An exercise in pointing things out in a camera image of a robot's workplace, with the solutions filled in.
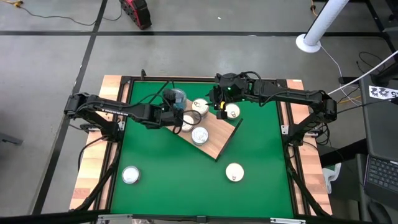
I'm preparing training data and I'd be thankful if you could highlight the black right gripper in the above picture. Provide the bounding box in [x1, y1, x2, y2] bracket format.
[205, 72, 250, 121]

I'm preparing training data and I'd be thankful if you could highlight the red black floor machine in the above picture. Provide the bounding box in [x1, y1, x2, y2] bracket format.
[119, 0, 153, 30]

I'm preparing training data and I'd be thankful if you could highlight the white pole with round base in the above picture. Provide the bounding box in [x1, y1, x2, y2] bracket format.
[295, 0, 351, 54]

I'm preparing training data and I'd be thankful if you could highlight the white bag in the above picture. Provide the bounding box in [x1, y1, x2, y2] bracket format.
[322, 162, 342, 194]

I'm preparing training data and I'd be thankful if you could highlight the white marker tag paper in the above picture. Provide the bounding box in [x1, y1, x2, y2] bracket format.
[368, 85, 398, 101]

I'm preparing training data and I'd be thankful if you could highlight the gray desk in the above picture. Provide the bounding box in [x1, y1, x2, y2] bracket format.
[359, 74, 398, 224]

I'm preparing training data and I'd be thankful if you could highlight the black laptop keyboard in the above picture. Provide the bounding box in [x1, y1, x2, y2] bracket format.
[363, 154, 398, 209]

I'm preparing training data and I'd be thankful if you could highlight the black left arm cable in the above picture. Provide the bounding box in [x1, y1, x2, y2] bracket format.
[169, 108, 203, 135]

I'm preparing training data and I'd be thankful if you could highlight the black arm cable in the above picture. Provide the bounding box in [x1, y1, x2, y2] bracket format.
[169, 108, 203, 135]
[241, 70, 265, 107]

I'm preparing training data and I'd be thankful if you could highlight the wooden shelf black metal frame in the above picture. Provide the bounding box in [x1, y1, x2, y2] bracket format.
[146, 80, 245, 161]

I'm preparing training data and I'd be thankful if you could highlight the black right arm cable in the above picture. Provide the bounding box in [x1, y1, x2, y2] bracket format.
[241, 70, 265, 107]

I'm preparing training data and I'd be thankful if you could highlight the orange extension cable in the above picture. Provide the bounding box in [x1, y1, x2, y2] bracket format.
[337, 95, 363, 106]

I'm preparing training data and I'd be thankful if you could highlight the thick white cable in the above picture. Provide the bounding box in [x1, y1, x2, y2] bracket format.
[326, 49, 398, 96]

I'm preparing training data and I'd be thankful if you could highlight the thin black floor cable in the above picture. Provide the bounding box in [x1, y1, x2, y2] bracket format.
[18, 2, 124, 27]

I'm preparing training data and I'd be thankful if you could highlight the yellow cable plug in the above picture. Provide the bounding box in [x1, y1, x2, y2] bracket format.
[0, 0, 24, 9]

